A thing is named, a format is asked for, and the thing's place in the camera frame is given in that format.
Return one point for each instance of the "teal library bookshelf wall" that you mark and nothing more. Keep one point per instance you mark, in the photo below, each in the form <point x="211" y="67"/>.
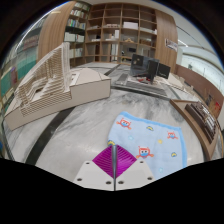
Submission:
<point x="16" y="73"/>

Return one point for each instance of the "small white architectural model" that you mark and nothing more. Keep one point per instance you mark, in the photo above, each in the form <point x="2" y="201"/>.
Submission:
<point x="178" y="83"/>

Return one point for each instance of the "dark model on wooden board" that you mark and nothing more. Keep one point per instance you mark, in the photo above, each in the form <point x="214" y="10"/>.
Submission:
<point x="200" y="120"/>

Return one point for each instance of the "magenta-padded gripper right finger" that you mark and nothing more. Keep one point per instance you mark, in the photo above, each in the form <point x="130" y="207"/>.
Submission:
<point x="133" y="173"/>

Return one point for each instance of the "wooden shelf unit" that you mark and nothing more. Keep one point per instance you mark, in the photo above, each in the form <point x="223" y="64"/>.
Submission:
<point x="113" y="33"/>

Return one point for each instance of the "white wall poster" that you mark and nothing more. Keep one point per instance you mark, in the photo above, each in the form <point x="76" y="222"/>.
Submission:
<point x="171" y="44"/>

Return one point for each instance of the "white slatted architectural model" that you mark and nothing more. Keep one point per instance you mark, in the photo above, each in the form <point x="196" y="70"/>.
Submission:
<point x="50" y="86"/>

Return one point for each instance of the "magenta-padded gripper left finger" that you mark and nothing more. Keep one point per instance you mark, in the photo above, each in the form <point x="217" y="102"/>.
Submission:
<point x="96" y="173"/>

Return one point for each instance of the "black box architectural model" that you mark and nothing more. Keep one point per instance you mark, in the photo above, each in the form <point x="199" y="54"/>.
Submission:
<point x="143" y="71"/>

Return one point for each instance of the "light blue printed towel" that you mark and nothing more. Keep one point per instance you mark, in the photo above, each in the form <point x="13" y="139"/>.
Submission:
<point x="156" y="140"/>

